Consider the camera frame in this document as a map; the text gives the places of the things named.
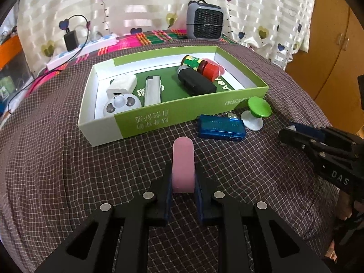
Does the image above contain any white lighter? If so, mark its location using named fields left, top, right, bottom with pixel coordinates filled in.
left=144, top=75, right=162, bottom=107

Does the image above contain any colourful striped blanket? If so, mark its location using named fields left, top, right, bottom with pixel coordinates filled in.
left=34, top=28, right=237, bottom=75

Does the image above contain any brown checkered bed sheet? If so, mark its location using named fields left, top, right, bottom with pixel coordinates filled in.
left=0, top=38, right=351, bottom=273

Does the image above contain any black rectangular device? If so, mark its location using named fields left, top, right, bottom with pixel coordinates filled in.
left=176, top=65, right=217, bottom=97

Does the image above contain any blue translucent usb device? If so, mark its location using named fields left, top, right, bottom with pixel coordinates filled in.
left=197, top=112, right=246, bottom=142

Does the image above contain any black power cable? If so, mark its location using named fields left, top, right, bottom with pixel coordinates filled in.
left=7, top=65, right=63, bottom=115

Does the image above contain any white charger adapter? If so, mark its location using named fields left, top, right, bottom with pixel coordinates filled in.
left=106, top=74, right=137, bottom=97

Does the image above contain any black charger plug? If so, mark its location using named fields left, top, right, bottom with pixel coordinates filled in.
left=63, top=30, right=78, bottom=50

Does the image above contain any white power strip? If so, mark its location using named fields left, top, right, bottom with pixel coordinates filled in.
left=46, top=33, right=118, bottom=70

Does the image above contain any white cartoon face gadget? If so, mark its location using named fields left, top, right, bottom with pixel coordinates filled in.
left=103, top=94, right=142, bottom=118

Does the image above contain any heart print curtain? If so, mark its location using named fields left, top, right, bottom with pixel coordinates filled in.
left=17, top=0, right=316, bottom=69

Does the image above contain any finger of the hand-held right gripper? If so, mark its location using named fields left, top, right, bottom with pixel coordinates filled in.
left=287, top=122, right=361, bottom=152
left=278, top=128, right=327, bottom=162

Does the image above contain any green cardboard box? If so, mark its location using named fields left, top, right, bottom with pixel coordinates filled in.
left=77, top=45, right=270, bottom=147

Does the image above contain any wooden wardrobe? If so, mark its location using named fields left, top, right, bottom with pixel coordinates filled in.
left=286, top=0, right=364, bottom=114

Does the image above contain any green white round stand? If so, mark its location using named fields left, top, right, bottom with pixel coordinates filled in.
left=241, top=96, right=272, bottom=131

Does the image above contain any black charger cable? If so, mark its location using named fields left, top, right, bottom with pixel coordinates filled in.
left=65, top=15, right=92, bottom=41

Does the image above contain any orange lid storage box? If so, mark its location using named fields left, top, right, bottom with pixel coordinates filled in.
left=0, top=35, right=30, bottom=92

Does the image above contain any person's right hand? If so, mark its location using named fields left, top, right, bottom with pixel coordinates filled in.
left=339, top=191, right=354, bottom=220

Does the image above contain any pink oblong eraser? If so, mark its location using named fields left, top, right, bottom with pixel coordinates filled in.
left=173, top=137, right=195, bottom=194

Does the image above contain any red capped bottle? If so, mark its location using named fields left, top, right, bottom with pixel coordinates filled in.
left=181, top=55, right=221, bottom=82

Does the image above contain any grey fan heater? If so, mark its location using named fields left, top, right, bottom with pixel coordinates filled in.
left=186, top=0, right=223, bottom=40

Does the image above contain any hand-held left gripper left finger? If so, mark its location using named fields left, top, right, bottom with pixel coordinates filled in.
left=34, top=162, right=174, bottom=273

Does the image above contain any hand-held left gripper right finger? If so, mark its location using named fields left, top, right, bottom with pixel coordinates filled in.
left=194, top=162, right=332, bottom=273

